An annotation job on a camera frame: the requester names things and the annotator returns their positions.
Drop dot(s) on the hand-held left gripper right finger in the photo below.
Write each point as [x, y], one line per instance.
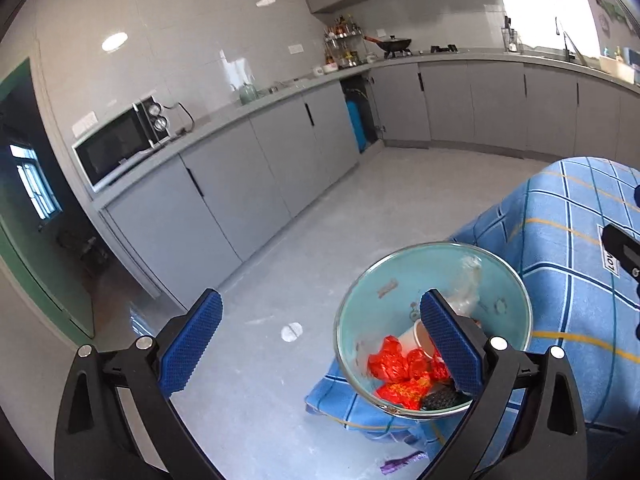
[447, 345]

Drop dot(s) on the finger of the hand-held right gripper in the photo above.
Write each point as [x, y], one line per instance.
[625, 255]

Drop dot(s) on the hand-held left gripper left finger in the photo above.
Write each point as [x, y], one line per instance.
[192, 340]

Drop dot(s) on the red foam net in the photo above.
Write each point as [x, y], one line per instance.
[440, 367]

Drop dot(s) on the crushed white paper cup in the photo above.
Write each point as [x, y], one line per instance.
[415, 340]

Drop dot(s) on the black foam net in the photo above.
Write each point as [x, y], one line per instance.
[440, 400]

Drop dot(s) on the red plastic bag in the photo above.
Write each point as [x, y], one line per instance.
[392, 360]

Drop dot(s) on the orange snack wrapper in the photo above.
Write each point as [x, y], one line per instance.
[405, 390]

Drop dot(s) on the clear plastic bag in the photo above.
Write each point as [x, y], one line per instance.
[467, 285]

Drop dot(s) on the light blue metal bin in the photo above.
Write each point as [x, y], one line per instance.
[370, 310]

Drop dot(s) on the blue plaid tablecloth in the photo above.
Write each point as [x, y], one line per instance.
[565, 270]

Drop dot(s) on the purple wrapper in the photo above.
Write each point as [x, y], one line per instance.
[400, 464]

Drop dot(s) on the dark stool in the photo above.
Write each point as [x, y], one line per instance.
[82, 252]

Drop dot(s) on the grey lower kitchen cabinets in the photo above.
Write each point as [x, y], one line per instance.
[225, 195]

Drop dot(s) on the blue dish rack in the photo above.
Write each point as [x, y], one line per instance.
[635, 65]

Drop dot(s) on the white plastic tub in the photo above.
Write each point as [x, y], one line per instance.
[615, 64]

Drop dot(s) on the white microwave oven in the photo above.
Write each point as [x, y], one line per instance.
[112, 152]

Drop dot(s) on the black kitchen faucet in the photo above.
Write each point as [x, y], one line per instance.
[567, 47]

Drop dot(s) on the outer window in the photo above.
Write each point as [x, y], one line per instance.
[35, 185]

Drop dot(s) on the blue water filter tank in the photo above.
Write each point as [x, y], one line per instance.
[356, 125]

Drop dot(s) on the knife holder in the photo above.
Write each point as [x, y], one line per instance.
[511, 42]

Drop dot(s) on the green hanging cloth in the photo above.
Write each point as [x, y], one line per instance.
[612, 10]

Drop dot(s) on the green ceramic jar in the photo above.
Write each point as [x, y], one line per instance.
[247, 94]

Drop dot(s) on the bright kitchen window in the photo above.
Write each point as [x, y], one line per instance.
[540, 5]

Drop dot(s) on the gas stove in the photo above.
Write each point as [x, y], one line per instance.
[442, 50]

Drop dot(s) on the white bowl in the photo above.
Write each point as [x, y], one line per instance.
[330, 66]

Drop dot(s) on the black wok with lid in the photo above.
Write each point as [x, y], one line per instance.
[395, 44]

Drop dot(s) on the spice rack with bottles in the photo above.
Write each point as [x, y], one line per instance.
[342, 45]

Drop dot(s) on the green door frame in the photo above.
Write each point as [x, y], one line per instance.
[75, 310]

